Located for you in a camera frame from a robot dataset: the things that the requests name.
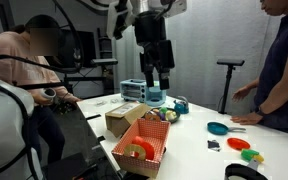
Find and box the light blue toy toaster oven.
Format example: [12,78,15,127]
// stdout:
[120,79,166,107]

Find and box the blue toy frying pan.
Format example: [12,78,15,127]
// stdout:
[207,122,245,135]

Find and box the black camera stand right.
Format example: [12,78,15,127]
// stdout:
[217,59,245,114]

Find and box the teal toy kettle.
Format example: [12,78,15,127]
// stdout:
[173,96,189,114]

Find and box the person in pink shirt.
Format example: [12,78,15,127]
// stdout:
[0,14,84,166]

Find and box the person in dark shirt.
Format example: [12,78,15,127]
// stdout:
[231,0,288,133]

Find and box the green yellow toy vegetable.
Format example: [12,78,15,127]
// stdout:
[241,149,264,163]

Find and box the orange toy plate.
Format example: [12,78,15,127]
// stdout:
[227,138,250,150]

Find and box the brown cardboard box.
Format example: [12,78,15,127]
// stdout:
[105,103,150,137]

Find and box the red checkered cardboard box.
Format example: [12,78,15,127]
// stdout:
[111,119,170,178]

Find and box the black monitor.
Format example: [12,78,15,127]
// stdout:
[58,29,96,68]

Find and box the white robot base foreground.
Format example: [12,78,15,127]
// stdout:
[0,54,45,180]

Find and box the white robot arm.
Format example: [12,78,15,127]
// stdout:
[77,0,187,90]

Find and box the yellow toy donut ring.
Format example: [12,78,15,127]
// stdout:
[123,143,147,161]

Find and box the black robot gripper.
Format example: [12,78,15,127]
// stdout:
[134,11,175,90]

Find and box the bowl of toy food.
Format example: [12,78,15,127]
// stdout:
[144,107,180,123]

